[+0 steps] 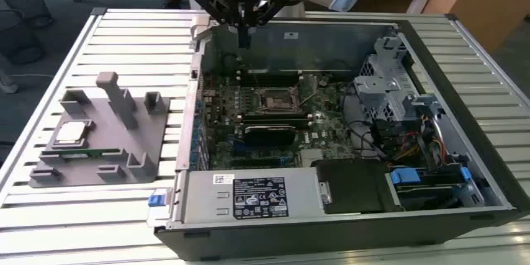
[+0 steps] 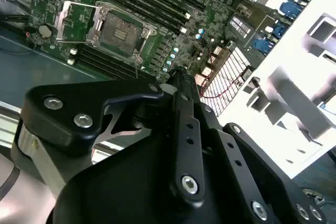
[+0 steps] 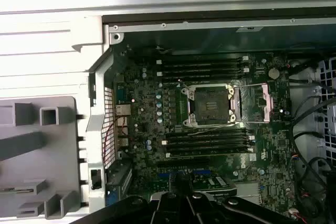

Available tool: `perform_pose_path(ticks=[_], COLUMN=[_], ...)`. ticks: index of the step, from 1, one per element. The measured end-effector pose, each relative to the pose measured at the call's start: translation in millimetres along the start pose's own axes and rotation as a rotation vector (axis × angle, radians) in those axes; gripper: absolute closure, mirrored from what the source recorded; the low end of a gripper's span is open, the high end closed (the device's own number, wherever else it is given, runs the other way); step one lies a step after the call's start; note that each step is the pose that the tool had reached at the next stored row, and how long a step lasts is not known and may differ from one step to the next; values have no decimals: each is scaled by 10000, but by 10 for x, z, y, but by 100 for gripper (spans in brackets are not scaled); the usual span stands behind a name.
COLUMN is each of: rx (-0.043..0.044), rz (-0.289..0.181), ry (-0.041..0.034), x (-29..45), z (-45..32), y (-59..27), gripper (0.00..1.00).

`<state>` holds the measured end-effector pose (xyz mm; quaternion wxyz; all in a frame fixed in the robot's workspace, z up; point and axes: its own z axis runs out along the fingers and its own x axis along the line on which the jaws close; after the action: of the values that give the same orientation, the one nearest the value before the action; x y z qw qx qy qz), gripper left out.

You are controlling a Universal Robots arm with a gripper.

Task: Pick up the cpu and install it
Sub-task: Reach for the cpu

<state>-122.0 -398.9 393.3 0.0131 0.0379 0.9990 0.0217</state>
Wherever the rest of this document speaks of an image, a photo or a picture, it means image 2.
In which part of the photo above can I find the metal socket cover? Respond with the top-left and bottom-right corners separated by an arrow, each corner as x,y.
54,0 -> 106,48

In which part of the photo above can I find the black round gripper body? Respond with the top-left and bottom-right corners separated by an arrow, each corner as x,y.
47,133 -> 254,224

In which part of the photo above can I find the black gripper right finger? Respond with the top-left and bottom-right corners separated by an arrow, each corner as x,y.
182,68 -> 330,224

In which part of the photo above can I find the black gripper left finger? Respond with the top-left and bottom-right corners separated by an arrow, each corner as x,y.
12,67 -> 207,208

